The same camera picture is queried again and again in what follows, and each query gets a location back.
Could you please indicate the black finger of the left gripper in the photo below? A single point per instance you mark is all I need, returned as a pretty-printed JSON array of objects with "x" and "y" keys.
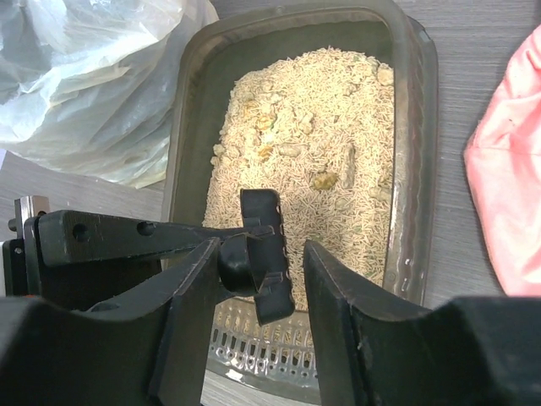
[{"x": 73, "y": 237}]

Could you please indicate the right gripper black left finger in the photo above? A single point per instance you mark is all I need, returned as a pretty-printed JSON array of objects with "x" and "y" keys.
[{"x": 147, "y": 346}]

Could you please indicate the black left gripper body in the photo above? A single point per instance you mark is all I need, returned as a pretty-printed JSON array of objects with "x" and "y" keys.
[{"x": 73, "y": 287}]

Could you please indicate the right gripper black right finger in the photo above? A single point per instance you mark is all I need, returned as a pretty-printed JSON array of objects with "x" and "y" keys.
[{"x": 374, "y": 348}]

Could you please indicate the black slotted litter scoop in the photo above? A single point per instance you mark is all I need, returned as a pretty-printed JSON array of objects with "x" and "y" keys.
[{"x": 253, "y": 260}]

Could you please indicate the dark translucent litter box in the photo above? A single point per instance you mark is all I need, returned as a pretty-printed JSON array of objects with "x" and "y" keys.
[{"x": 275, "y": 364}]

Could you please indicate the beige cat litter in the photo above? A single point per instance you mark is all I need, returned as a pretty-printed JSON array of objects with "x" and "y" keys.
[{"x": 318, "y": 129}]

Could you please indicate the translucent plastic trash bag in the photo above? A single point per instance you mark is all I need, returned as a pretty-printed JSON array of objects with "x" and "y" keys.
[{"x": 87, "y": 87}]

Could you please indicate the pink cloth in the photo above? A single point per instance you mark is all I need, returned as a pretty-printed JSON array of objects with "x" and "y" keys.
[{"x": 502, "y": 160}]

